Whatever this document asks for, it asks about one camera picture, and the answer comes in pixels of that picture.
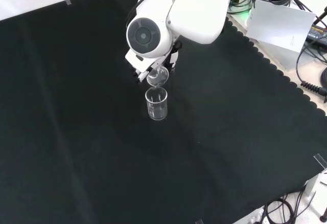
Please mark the pale board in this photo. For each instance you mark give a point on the pale board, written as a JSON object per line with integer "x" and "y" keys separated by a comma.
{"x": 278, "y": 24}

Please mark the black bench cloth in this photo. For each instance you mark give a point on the black bench cloth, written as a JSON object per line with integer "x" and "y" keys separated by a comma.
{"x": 102, "y": 144}

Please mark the small clear glass beaker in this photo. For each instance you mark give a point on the small clear glass beaker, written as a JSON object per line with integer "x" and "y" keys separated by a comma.
{"x": 158, "y": 77}

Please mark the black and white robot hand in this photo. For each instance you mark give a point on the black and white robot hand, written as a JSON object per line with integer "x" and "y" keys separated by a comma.
{"x": 135, "y": 63}

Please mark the white power strip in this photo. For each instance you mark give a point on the white power strip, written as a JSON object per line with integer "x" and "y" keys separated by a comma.
{"x": 255, "y": 217}

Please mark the black power adapter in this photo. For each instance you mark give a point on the black power adapter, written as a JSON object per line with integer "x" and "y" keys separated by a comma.
{"x": 318, "y": 33}

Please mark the clear tape strip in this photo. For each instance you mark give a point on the clear tape strip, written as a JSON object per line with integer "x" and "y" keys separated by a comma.
{"x": 320, "y": 160}
{"x": 199, "y": 221}
{"x": 68, "y": 2}

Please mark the clear graduated glass beaker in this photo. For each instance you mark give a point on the clear graduated glass beaker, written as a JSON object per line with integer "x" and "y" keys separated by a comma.
{"x": 156, "y": 111}

